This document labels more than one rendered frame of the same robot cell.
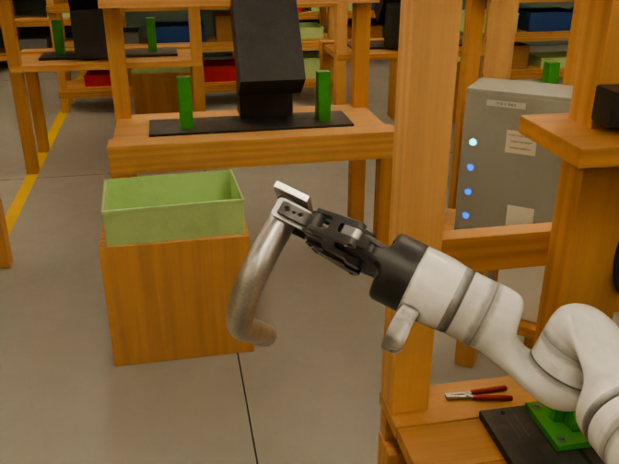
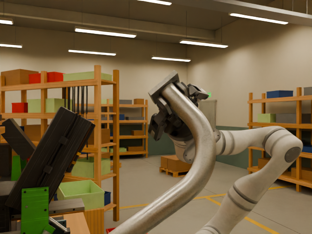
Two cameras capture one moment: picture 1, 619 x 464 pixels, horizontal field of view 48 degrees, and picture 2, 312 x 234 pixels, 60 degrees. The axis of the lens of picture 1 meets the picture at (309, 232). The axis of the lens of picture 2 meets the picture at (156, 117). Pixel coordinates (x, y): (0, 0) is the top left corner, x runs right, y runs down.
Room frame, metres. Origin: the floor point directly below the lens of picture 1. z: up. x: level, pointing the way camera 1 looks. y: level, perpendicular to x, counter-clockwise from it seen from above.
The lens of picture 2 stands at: (0.79, 0.44, 1.61)
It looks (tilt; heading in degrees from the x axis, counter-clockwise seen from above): 0 degrees down; 259
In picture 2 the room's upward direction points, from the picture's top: straight up
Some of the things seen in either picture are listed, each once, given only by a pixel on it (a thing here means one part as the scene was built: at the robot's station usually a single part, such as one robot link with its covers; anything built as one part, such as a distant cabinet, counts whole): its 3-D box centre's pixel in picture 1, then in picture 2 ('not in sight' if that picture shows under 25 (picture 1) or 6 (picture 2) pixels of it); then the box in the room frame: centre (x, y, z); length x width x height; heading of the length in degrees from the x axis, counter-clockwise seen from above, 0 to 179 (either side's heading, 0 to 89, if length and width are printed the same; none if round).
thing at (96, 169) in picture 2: not in sight; (52, 140); (1.65, -4.22, 1.19); 2.30 x 0.55 x 2.39; 142
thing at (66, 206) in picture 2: not in sight; (44, 209); (1.10, -1.06, 1.11); 0.39 x 0.16 x 0.03; 11
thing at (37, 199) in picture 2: not in sight; (35, 209); (1.11, -0.91, 1.17); 0.13 x 0.12 x 0.20; 101
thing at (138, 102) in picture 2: not in sight; (104, 128); (0.81, -9.56, 1.12); 3.16 x 0.54 x 2.24; 11
